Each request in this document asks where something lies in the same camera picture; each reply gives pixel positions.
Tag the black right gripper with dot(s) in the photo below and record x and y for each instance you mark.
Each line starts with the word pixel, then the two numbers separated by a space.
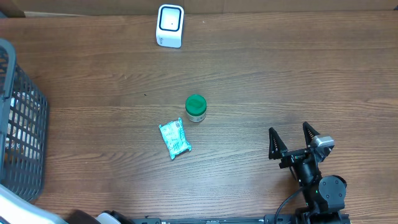
pixel 278 149

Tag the green lid jar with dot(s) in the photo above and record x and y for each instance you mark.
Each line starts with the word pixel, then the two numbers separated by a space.
pixel 195 107

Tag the teal snack packet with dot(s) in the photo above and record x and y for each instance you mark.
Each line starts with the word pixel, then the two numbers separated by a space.
pixel 173 134

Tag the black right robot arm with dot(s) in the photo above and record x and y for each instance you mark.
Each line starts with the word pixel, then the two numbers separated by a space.
pixel 324 196

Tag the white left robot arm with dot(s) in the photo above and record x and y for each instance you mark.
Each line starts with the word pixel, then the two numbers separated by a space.
pixel 16 210

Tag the white barcode scanner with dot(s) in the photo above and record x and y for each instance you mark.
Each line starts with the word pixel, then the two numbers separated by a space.
pixel 169 27

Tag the grey plastic mesh basket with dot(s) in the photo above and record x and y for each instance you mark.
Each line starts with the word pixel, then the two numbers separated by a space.
pixel 24 125

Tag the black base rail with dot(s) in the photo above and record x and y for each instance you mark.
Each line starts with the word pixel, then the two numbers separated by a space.
pixel 211 221

